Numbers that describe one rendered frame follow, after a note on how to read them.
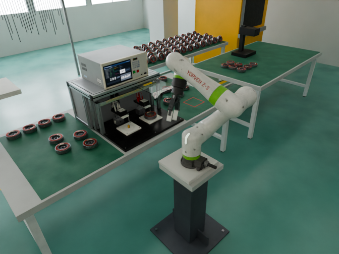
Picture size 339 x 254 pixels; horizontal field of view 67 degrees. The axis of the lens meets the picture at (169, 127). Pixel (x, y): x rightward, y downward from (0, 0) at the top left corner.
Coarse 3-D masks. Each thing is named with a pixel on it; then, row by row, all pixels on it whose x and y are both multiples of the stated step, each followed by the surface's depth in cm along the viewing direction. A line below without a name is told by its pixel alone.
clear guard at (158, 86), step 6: (150, 84) 219; (156, 84) 219; (162, 84) 219; (168, 84) 218; (144, 90) 209; (150, 90) 209; (156, 90) 208; (162, 90) 210; (156, 96) 205; (162, 96) 208; (168, 96) 211
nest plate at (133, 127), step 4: (124, 124) 218; (132, 124) 218; (136, 124) 218; (120, 128) 214; (124, 128) 213; (128, 128) 213; (132, 128) 213; (136, 128) 213; (140, 128) 213; (124, 132) 208; (128, 132) 208; (132, 132) 209
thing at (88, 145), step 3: (90, 138) 201; (93, 138) 201; (84, 141) 198; (87, 141) 199; (90, 141) 201; (93, 141) 200; (96, 141) 198; (84, 144) 194; (87, 144) 198; (90, 144) 195; (93, 144) 194; (96, 144) 197; (84, 147) 195; (87, 147) 194; (90, 147) 193; (93, 147) 195
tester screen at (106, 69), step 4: (128, 60) 204; (116, 64) 198; (120, 64) 200; (124, 64) 203; (128, 64) 206; (104, 68) 192; (108, 68) 194; (112, 68) 197; (116, 68) 199; (120, 68) 202; (124, 68) 204; (104, 72) 193; (108, 72) 196; (112, 72) 198; (116, 72) 200; (128, 72) 209; (108, 76) 197; (112, 76) 199; (116, 76) 202; (120, 76) 204; (108, 80) 198; (120, 80) 206; (124, 80) 209; (112, 84) 202
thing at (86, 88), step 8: (152, 72) 230; (72, 80) 219; (80, 80) 218; (136, 80) 215; (144, 80) 220; (72, 88) 213; (80, 88) 203; (88, 88) 203; (96, 88) 202; (112, 88) 201; (120, 88) 205; (128, 88) 211; (88, 96) 195; (96, 96) 193; (104, 96) 198
